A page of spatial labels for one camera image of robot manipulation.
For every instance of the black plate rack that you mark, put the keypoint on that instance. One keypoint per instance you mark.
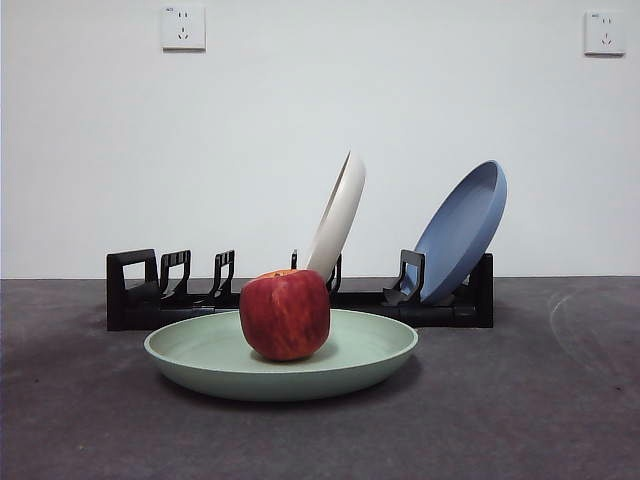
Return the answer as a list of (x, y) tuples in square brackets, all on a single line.
[(116, 300)]

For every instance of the cream white plate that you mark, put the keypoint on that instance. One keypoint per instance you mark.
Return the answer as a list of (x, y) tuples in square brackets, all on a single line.
[(340, 215)]

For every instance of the white wall socket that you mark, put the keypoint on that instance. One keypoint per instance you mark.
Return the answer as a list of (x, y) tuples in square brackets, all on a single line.
[(605, 34), (183, 28)]

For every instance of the red apple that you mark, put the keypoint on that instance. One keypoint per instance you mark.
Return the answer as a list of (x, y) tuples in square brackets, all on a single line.
[(285, 315)]

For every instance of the blue plate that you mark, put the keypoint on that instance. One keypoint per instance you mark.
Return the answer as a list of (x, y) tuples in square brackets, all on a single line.
[(460, 235)]

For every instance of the green plate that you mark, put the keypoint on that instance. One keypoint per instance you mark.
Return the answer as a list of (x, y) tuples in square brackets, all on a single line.
[(210, 370)]

